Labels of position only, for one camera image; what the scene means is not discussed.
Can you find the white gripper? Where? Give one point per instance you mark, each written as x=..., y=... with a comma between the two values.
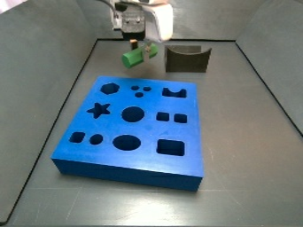
x=144, y=20

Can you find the blue foam shape board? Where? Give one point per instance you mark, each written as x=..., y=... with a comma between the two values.
x=136, y=134

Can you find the green hexagon prism block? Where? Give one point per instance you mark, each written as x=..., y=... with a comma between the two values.
x=133, y=58

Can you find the black curved holder stand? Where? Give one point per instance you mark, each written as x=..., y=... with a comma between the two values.
x=186, y=58

